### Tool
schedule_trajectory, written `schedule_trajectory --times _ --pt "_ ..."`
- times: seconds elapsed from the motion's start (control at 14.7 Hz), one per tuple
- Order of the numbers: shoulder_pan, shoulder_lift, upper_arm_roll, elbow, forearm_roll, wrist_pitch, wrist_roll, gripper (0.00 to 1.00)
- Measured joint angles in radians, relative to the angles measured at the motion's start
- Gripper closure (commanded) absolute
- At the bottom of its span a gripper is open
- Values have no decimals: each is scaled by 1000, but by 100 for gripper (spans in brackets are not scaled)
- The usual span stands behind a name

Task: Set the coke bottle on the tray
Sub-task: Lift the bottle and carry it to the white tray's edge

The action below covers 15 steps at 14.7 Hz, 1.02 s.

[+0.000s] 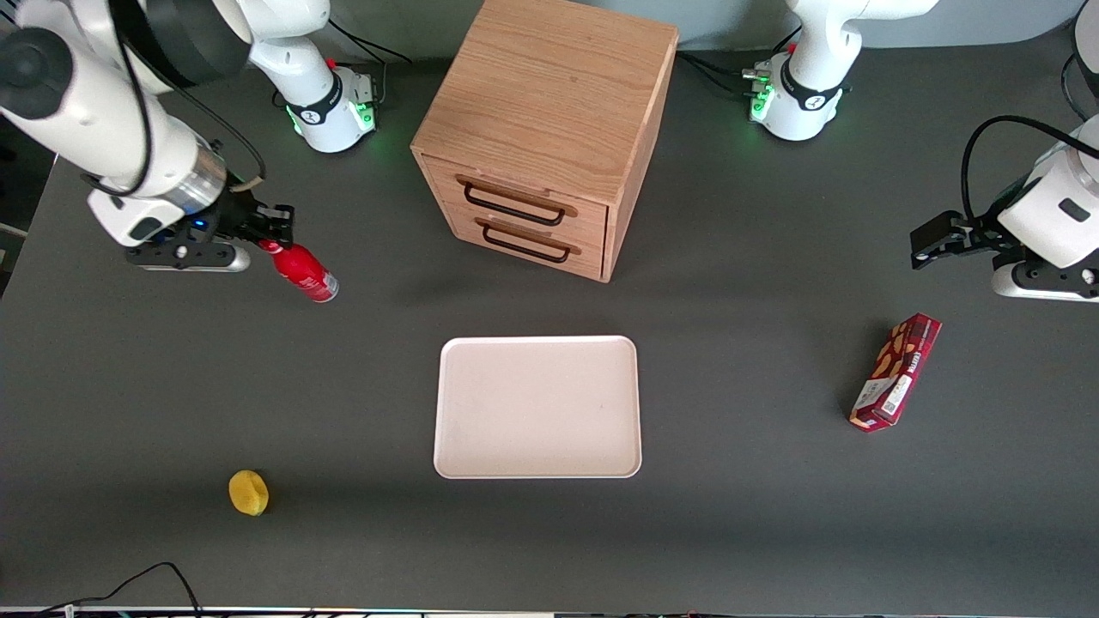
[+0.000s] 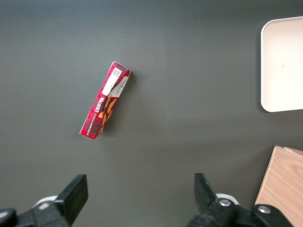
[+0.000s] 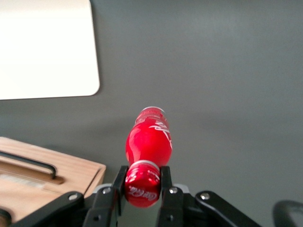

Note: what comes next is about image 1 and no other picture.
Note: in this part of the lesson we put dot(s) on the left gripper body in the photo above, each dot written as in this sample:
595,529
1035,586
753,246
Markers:
980,233

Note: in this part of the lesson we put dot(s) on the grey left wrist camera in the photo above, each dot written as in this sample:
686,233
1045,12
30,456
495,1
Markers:
1043,283

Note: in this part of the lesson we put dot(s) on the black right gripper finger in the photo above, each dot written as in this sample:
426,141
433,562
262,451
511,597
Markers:
276,236
276,215

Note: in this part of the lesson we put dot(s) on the yellow lemon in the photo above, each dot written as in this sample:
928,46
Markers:
248,493

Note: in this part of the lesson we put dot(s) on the wooden drawer cabinet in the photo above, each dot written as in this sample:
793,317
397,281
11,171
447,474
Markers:
549,86

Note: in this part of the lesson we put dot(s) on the cream rectangular tray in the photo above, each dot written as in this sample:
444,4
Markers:
537,408

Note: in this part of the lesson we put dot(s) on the wooden drawer front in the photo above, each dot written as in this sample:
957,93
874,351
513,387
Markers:
588,262
592,221

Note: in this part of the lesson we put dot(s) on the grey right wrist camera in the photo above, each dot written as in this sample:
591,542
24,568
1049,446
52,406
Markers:
193,257

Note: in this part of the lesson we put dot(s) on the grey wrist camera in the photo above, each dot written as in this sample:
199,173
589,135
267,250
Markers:
1043,283
193,257

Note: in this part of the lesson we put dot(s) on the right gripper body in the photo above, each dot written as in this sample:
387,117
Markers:
235,216

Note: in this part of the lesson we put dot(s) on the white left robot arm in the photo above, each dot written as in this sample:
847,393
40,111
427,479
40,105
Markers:
824,51

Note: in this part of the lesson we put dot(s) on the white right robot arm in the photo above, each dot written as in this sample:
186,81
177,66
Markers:
86,94

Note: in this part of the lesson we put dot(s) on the red snack box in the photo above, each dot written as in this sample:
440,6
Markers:
897,373

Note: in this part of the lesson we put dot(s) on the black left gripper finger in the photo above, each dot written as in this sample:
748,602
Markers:
940,230
944,253

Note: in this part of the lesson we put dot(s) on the red coke bottle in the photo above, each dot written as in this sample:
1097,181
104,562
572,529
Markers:
307,275

